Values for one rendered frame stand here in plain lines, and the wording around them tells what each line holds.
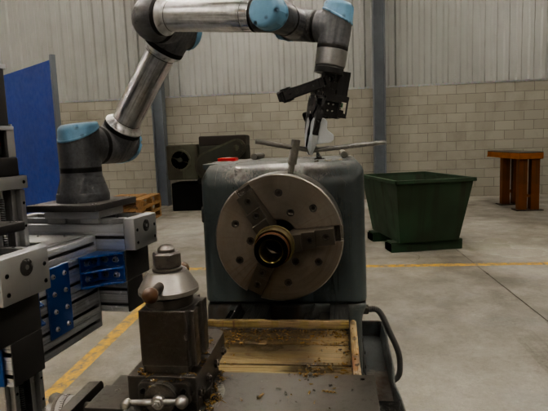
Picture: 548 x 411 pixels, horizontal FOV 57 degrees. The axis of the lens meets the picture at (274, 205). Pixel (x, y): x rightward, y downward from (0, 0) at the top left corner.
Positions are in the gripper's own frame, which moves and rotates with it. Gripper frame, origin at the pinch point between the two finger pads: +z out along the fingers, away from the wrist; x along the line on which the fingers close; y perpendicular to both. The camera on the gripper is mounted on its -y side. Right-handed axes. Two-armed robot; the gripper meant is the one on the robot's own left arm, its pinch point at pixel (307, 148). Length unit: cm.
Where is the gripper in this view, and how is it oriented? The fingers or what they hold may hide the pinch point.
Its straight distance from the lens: 125.4
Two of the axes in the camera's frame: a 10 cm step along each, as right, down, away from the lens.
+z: -1.5, 9.8, 1.5
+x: -2.1, -1.8, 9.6
